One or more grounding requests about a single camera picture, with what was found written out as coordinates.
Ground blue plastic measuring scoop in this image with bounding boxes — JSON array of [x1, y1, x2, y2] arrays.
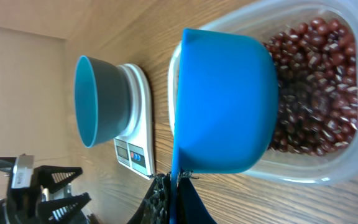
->
[[170, 29, 278, 223]]

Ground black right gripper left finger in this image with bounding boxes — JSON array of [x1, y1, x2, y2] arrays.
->
[[127, 173, 171, 224]]

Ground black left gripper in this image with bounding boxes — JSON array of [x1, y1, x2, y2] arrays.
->
[[0, 166, 91, 224]]

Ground red adzuki beans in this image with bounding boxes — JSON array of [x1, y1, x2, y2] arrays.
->
[[264, 17, 358, 156]]

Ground white digital kitchen scale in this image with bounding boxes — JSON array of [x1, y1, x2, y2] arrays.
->
[[114, 63, 155, 180]]

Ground clear plastic food container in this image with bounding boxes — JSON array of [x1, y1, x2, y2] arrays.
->
[[201, 0, 358, 185]]

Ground brown cardboard panel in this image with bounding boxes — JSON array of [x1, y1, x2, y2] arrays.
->
[[0, 0, 99, 200]]

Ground blue metal bowl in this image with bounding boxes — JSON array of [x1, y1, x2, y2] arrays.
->
[[74, 55, 131, 147]]

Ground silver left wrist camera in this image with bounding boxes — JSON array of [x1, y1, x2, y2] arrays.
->
[[11, 154, 34, 189]]

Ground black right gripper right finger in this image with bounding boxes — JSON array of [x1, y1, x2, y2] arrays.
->
[[176, 170, 216, 224]]

